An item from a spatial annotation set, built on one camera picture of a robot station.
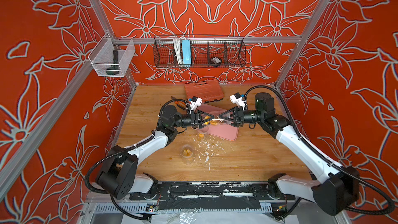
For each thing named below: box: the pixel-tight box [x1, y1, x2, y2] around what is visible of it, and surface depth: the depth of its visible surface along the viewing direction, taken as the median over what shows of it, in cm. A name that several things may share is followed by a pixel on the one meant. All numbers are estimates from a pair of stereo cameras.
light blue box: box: [181, 39, 192, 65], surface depth 92 cm
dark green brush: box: [105, 49, 120, 76], surface depth 82 cm
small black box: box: [209, 56, 222, 67], surface depth 97 cm
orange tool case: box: [183, 78, 224, 104], surface depth 113 cm
